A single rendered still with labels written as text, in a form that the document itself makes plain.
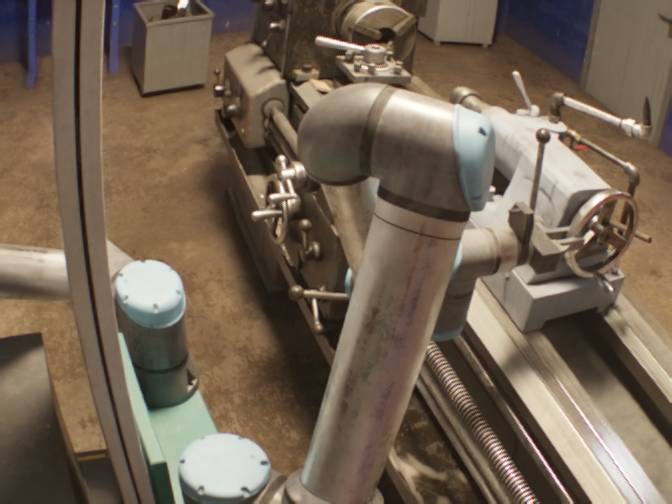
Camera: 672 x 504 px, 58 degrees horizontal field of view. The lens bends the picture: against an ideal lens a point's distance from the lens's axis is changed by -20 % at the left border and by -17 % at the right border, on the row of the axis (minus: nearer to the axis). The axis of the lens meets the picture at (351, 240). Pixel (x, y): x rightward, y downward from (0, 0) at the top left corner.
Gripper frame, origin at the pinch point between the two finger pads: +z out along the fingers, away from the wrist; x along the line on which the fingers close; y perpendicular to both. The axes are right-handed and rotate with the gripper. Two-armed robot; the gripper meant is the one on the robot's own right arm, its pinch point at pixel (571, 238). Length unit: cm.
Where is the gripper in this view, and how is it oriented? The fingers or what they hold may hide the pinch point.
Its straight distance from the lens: 148.7
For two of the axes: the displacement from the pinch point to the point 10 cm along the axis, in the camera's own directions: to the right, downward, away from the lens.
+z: 9.3, -1.1, 3.5
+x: 3.5, 5.6, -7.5
